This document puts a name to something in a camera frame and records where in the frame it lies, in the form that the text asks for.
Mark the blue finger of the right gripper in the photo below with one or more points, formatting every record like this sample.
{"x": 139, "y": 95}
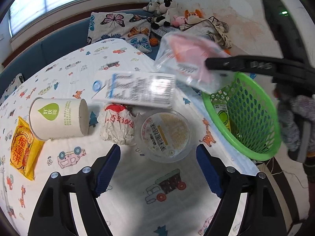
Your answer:
{"x": 263, "y": 65}

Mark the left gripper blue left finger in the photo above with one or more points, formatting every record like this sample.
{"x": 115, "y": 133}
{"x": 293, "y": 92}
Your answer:
{"x": 53, "y": 213}

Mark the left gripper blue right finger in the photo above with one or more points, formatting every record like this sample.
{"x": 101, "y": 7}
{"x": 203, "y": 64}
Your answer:
{"x": 262, "y": 214}

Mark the yellow durian cake packet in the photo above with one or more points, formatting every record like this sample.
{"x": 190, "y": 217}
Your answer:
{"x": 25, "y": 149}

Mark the clear pink plastic bag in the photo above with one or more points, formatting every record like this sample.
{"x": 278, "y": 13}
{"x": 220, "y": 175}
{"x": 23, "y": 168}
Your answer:
{"x": 184, "y": 55}

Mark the white paper cup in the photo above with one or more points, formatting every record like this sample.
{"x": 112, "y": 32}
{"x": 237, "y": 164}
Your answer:
{"x": 59, "y": 118}

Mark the white paper wrapper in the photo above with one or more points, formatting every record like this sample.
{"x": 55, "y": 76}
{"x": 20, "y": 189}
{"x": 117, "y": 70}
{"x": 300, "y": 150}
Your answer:
{"x": 116, "y": 124}

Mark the blue white milk carton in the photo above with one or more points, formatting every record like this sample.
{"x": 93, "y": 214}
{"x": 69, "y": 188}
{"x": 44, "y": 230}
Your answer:
{"x": 138, "y": 88}

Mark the clear pudding cup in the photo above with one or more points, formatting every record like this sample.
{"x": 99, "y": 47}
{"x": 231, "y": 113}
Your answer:
{"x": 163, "y": 135}

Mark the green plastic basket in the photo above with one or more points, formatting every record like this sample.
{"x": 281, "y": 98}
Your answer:
{"x": 246, "y": 116}

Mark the crumpled beige cloth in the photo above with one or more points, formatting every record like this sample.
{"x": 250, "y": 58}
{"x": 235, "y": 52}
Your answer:
{"x": 210, "y": 28}

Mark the orange fox plush toy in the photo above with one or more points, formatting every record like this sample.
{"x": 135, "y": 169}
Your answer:
{"x": 193, "y": 18}

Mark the pink pig plush toy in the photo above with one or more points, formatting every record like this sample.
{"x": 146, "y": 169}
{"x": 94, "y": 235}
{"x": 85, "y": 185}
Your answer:
{"x": 178, "y": 21}

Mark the cartoon print tablecloth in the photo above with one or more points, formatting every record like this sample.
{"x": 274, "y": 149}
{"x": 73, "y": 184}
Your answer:
{"x": 144, "y": 197}

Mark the cow plush toy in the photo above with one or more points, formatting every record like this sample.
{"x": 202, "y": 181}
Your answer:
{"x": 166, "y": 14}

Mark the grey plush toy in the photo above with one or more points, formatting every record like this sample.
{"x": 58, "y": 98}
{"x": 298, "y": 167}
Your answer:
{"x": 152, "y": 6}

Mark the small butterfly pillow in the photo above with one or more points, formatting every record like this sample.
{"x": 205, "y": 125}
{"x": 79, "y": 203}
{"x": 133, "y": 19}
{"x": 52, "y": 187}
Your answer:
{"x": 13, "y": 85}

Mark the butterfly print pillow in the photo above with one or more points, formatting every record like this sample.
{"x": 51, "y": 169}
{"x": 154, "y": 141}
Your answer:
{"x": 135, "y": 29}

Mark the blue sofa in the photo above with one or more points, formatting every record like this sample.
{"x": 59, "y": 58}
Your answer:
{"x": 51, "y": 48}

